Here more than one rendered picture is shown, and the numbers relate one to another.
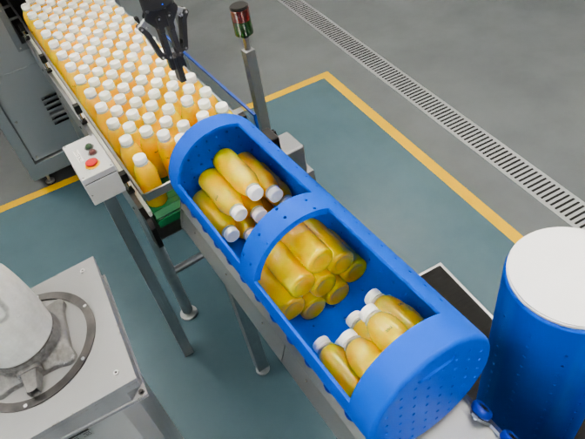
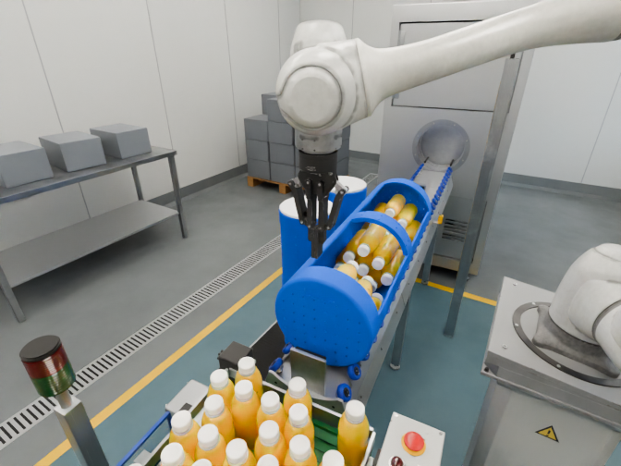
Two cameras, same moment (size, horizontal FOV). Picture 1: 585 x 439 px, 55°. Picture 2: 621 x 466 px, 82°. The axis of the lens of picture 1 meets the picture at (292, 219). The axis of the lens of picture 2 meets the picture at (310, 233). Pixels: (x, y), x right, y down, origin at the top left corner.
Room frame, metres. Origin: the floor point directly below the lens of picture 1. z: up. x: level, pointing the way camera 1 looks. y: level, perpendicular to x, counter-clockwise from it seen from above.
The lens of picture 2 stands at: (1.73, 0.73, 1.74)
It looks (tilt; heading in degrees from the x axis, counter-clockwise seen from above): 27 degrees down; 231
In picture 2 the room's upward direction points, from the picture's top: straight up
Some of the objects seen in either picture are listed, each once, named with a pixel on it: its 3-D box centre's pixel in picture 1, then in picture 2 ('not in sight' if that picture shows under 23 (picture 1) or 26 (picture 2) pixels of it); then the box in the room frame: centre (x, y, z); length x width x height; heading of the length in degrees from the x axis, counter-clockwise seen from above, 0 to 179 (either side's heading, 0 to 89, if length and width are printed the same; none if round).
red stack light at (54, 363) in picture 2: (239, 13); (45, 358); (1.81, 0.04, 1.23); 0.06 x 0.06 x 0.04
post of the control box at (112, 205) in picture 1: (151, 280); not in sight; (1.37, 0.55, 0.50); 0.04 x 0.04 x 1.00; 25
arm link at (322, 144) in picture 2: not in sight; (318, 134); (1.29, 0.21, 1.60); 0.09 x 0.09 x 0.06
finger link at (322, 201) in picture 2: (162, 37); (322, 204); (1.28, 0.22, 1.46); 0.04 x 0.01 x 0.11; 25
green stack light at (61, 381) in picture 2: (243, 26); (53, 374); (1.81, 0.04, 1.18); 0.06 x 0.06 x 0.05
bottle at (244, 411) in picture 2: not in sight; (247, 416); (1.50, 0.21, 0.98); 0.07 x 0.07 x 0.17
